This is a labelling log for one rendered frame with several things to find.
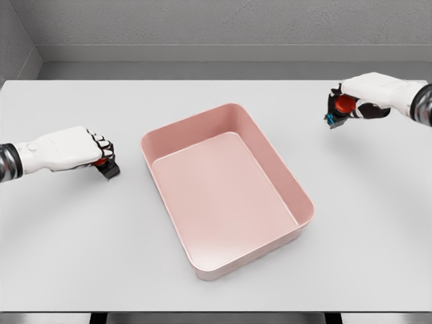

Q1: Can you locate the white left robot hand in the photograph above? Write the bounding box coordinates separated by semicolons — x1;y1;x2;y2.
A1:
39;126;117;172

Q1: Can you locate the pink rectangular plastic basket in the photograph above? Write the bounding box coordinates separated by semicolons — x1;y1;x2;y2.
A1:
139;103;316;282

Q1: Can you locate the white table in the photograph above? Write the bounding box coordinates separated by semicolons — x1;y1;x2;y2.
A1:
0;79;432;313

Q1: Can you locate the red button switch blue terminal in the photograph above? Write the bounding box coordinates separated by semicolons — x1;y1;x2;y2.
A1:
324;94;357;130

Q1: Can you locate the red button black industrial switch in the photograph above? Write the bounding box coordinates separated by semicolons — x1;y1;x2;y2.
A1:
91;157;121;180

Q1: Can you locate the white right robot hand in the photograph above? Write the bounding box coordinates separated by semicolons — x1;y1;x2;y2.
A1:
326;72;396;120

